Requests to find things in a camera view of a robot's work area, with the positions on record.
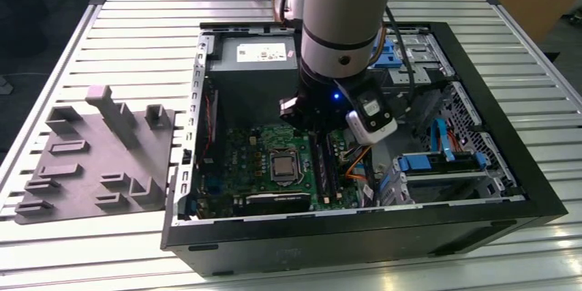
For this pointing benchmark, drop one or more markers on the hard disk in blue carrier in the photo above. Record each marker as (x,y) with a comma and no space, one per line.
(415,162)

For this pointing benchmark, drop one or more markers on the RAM stick black chips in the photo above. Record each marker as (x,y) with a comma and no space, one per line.
(335,175)

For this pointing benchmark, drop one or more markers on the silver CPU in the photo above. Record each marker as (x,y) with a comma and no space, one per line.
(283,165)

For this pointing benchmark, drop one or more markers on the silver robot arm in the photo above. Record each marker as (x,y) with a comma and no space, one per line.
(340,15)

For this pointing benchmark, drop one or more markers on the grey power supply unit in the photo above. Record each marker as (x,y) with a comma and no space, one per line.
(246,90)

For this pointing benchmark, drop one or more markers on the metal drive cage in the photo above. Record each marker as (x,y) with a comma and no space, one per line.
(430,54)

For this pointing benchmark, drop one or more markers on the black graphics card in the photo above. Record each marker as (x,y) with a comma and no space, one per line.
(276,204)

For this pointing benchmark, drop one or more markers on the metal disk bay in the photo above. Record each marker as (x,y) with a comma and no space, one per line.
(446,176)

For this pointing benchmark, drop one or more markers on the black PC case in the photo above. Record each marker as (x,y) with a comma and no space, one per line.
(318,246)

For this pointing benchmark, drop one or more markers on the grey stand foot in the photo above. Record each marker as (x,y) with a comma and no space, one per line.
(5,88)

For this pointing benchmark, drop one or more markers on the CPU socket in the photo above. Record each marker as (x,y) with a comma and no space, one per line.
(284,182)

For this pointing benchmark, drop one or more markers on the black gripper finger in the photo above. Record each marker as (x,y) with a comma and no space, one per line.
(288,110)

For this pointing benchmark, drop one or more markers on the RAM stick with label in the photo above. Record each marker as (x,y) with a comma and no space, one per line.
(322,168)

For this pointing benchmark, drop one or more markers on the blue drive latch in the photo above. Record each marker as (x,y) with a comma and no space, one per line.
(391,57)

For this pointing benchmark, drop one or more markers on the green motherboard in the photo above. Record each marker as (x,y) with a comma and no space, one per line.
(240,141)

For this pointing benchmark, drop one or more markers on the grey parts rack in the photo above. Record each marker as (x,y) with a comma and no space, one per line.
(104,154)

